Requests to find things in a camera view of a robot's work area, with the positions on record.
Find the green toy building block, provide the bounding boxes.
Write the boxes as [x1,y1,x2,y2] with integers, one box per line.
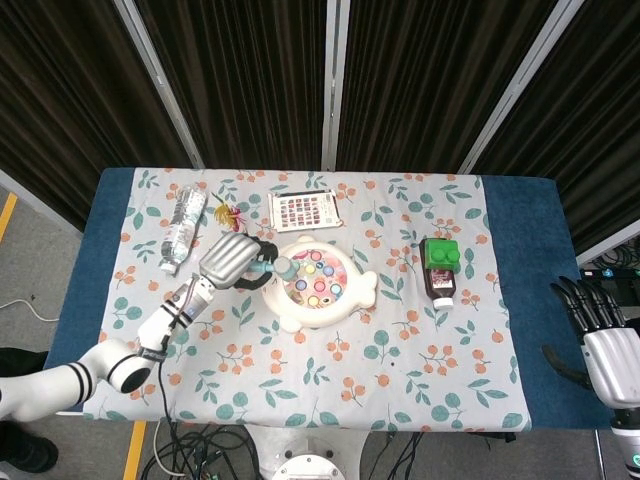
[423,238,462,275]

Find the brown bottle white cap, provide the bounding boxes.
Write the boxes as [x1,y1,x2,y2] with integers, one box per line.
[418,238,459,310]

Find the teal toy hammer grey head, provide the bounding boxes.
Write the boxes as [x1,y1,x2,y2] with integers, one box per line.
[248,255,298,282]

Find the white floor cable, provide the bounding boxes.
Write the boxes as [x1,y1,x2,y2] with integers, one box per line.
[0,298,62,322]

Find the silver metal partition post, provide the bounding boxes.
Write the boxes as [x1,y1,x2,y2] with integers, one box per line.
[319,0,350,171]
[112,0,205,170]
[457,0,585,175]

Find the yellow pink feather shuttlecock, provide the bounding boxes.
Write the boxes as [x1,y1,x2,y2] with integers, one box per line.
[212,192,249,236]

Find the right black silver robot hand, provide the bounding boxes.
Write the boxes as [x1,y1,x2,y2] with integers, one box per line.
[542,275,640,406]

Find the clear plastic water bottle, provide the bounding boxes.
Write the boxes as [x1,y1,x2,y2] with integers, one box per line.
[158,184,209,275]

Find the black power strip green lights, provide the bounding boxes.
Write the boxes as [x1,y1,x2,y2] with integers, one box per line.
[580,266,640,282]

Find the blue table cover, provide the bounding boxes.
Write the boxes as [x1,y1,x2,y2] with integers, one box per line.
[42,167,614,432]

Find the black shoe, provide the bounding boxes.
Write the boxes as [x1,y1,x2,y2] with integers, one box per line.
[0,433,59,474]

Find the white whack-a-mole toy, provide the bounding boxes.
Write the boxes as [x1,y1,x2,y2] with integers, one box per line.
[259,234,379,331]

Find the floral fruit print tablecloth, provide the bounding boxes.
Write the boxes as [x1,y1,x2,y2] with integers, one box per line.
[82,167,532,434]

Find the dark curtain partition panel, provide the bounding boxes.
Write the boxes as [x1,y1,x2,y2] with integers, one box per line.
[0,0,199,234]
[472,0,640,254]
[134,0,332,170]
[337,0,569,175]

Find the black floor cable bundle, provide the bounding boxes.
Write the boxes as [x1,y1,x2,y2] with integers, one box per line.
[139,422,517,480]

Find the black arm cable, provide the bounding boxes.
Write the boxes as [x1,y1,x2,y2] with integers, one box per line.
[140,299,176,424]

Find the sticker sheet packet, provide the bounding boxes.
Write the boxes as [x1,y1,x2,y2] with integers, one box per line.
[267,188,346,234]

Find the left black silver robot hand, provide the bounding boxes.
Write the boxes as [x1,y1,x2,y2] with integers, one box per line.
[198,232,281,294]

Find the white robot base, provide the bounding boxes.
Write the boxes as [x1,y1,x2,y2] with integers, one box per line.
[247,422,371,480]

